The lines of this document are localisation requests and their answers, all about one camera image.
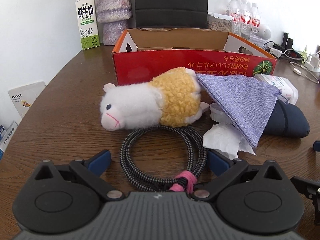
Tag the water bottle red label middle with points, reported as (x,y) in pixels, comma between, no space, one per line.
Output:
(245,20)

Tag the white yellow plush sheep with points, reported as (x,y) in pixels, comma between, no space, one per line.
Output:
(171,99)

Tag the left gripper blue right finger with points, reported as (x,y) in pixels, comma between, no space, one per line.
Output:
(218,163)

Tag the purple textured vase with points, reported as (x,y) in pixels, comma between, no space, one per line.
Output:
(113,15)

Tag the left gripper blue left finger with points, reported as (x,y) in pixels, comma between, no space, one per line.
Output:
(99,163)

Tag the water bottle red label left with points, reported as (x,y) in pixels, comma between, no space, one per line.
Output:
(233,10)

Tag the water bottle red label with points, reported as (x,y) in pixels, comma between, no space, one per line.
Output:
(233,10)
(255,19)
(245,20)

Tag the white tissue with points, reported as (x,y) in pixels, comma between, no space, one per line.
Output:
(226,140)

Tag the green white milk carton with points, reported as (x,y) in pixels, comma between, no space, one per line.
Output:
(87,23)

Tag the black paper bag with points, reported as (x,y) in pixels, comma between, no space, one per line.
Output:
(171,13)

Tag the purple woven cloth pouch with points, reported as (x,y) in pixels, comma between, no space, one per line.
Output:
(247,101)

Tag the white plastic bottle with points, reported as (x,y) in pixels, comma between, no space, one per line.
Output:
(288,90)

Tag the navy blue pouch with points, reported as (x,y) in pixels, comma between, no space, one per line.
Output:
(287,120)

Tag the water bottle red label right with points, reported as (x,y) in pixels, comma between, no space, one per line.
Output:
(255,19)

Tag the small white round speaker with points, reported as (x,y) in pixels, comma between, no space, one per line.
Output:
(265,34)

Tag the white booklet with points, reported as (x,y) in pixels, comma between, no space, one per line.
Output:
(23,97)

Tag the red cardboard box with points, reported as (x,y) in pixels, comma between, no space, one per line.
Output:
(141,54)

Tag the white power adapter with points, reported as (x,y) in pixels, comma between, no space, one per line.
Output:
(274,51)

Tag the white ribbed plastic lid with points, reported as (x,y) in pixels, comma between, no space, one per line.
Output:
(218,115)

